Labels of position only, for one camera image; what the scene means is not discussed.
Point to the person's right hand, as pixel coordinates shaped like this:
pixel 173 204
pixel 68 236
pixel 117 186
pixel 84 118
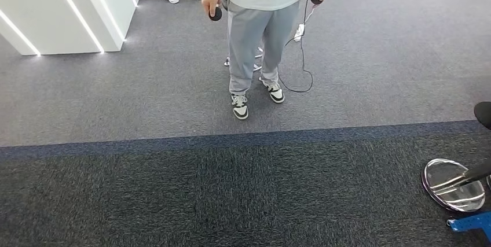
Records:
pixel 211 0

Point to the blue metal shelf rack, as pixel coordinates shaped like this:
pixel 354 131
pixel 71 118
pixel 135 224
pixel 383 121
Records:
pixel 472 222

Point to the white power strip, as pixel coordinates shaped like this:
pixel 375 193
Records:
pixel 299 32

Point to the chrome stand legs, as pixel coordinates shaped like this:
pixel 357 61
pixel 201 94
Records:
pixel 227 61

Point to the white lit display stand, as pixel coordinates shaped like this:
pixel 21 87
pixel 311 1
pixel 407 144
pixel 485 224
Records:
pixel 57 15

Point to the grey stanchion with chrome base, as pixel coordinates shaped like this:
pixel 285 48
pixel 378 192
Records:
pixel 449 184

